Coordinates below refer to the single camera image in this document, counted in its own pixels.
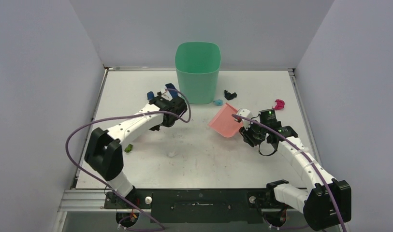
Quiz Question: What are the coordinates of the small dark blue paper scrap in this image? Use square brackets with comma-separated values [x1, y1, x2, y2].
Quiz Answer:
[146, 91, 155, 101]

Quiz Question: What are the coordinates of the green plastic waste bin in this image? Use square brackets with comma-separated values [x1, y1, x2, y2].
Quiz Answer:
[175, 42, 221, 104]

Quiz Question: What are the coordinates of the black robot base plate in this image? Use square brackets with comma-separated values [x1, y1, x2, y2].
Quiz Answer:
[103, 188, 299, 225]

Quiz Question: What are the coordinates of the magenta paper scrap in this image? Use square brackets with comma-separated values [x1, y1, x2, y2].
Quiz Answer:
[272, 99, 285, 111]

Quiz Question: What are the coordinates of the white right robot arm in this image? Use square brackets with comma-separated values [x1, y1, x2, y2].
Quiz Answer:
[232, 109, 352, 232]

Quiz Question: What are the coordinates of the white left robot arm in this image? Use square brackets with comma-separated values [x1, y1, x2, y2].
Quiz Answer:
[84, 88, 190, 208]

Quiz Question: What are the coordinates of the pink dustpan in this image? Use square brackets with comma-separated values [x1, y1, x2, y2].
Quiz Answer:
[208, 103, 243, 138]

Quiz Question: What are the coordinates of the black paper scrap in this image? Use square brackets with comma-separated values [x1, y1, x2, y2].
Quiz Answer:
[224, 90, 237, 101]

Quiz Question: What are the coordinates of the long dark blue paper scrap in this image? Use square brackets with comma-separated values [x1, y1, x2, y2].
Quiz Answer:
[165, 83, 178, 98]

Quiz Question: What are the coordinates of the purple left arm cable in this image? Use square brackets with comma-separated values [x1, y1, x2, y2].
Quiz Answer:
[65, 88, 192, 232]

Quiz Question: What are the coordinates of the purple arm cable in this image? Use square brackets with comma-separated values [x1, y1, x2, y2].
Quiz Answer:
[65, 88, 192, 232]
[232, 114, 349, 232]

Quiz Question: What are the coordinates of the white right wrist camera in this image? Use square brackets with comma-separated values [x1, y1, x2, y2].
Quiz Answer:
[235, 109, 253, 130]

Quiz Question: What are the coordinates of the green paper scrap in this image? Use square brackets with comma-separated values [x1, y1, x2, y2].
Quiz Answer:
[124, 144, 133, 153]

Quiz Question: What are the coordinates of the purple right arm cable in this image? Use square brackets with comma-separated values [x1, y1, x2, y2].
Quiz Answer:
[232, 114, 349, 232]

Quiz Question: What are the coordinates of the light blue paper scrap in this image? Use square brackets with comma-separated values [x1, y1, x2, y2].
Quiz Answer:
[213, 99, 223, 106]

